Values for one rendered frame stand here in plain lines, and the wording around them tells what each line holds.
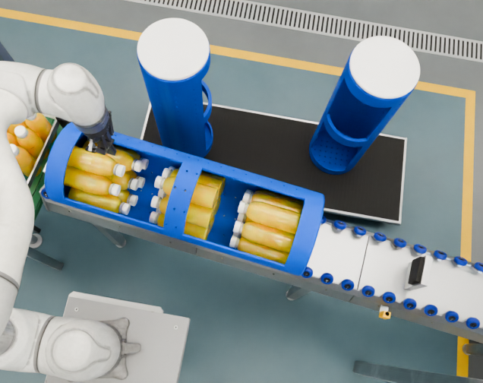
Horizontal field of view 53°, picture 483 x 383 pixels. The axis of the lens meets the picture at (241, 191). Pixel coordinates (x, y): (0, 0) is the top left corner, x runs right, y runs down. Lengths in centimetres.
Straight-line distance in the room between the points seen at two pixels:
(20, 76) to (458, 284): 156
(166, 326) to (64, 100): 80
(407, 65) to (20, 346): 164
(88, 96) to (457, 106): 261
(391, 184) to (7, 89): 213
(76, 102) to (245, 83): 206
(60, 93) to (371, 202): 198
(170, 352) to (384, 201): 160
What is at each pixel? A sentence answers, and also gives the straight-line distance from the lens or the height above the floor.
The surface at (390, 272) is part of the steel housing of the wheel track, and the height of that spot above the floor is 93.
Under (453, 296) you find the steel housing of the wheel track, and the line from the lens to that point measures 193.
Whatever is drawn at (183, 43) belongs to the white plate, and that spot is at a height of 104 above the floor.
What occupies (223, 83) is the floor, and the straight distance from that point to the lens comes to 306.
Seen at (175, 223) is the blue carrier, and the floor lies 118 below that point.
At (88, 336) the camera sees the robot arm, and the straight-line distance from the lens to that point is 136.
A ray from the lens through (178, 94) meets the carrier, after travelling 197.
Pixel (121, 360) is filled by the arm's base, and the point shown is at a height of 110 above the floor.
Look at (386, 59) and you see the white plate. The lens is 203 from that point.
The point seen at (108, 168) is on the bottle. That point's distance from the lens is 161.
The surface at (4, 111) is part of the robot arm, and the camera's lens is 115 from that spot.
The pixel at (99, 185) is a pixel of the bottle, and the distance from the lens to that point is 163.
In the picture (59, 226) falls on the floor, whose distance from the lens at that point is 286.
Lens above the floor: 265
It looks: 73 degrees down
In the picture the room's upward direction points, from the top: 8 degrees clockwise
